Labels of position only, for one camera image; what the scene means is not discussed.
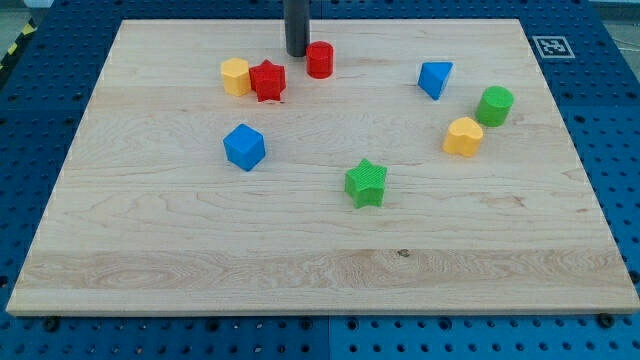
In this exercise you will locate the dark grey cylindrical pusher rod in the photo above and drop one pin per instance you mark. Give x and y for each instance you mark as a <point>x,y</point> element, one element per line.
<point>296,15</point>

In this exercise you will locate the red cylinder block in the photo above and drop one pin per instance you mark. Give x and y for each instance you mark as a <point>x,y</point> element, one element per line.
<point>319,59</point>

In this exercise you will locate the red star block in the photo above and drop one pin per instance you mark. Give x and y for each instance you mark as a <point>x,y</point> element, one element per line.
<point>268,80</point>

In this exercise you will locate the yellow hexagon block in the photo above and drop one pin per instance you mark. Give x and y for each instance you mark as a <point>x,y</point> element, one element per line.
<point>235,76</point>

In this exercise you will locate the blue cube block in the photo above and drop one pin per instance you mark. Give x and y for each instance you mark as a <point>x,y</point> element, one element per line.
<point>244,147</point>

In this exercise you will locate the blue triangle block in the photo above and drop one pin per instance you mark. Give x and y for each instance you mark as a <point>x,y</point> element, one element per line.
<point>433,78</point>

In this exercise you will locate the green star block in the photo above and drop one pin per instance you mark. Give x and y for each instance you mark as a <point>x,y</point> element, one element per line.
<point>365,184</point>

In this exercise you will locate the light wooden board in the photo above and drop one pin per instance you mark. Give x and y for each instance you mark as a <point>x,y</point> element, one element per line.
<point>148,217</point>

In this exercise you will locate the yellow heart block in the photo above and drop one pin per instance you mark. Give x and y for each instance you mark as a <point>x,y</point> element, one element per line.
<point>463,137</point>

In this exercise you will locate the green cylinder block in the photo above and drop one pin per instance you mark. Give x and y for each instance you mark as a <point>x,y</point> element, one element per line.
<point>494,106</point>

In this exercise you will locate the white fiducial marker tag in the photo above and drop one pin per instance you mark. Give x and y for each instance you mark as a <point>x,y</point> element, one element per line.
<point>553,47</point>

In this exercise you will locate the black yellow hazard tape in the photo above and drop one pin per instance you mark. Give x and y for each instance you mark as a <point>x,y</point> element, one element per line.
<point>18,47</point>

